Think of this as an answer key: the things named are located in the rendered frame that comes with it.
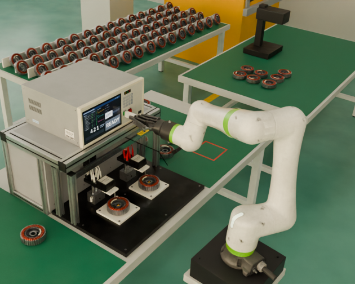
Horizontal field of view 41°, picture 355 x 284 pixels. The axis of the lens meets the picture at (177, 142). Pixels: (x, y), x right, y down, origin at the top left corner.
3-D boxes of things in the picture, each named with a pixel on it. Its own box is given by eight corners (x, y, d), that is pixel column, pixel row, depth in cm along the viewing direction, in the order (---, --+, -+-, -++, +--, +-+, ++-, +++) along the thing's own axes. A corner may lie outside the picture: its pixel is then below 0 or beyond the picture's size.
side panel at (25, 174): (52, 212, 233) (45, 157, 216) (47, 215, 231) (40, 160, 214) (14, 190, 246) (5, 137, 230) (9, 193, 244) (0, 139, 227)
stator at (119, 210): (134, 207, 234) (134, 202, 232) (119, 219, 226) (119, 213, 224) (117, 198, 239) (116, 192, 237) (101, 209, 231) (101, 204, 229)
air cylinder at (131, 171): (136, 176, 259) (136, 167, 256) (127, 182, 253) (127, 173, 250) (128, 172, 261) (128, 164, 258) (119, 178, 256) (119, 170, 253)
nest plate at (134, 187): (168, 186, 252) (169, 184, 251) (151, 200, 241) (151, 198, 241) (146, 175, 259) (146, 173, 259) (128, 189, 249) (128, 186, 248)
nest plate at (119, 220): (140, 209, 235) (140, 207, 234) (119, 225, 224) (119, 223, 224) (116, 197, 242) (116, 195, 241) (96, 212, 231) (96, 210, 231)
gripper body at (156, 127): (159, 140, 220) (143, 133, 224) (169, 132, 226) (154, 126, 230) (159, 125, 216) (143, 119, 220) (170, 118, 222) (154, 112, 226)
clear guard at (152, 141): (195, 145, 244) (196, 135, 240) (168, 165, 226) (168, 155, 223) (145, 124, 259) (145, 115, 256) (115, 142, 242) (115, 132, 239)
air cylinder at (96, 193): (105, 197, 241) (105, 189, 239) (94, 204, 236) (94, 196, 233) (97, 193, 244) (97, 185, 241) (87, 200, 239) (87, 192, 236)
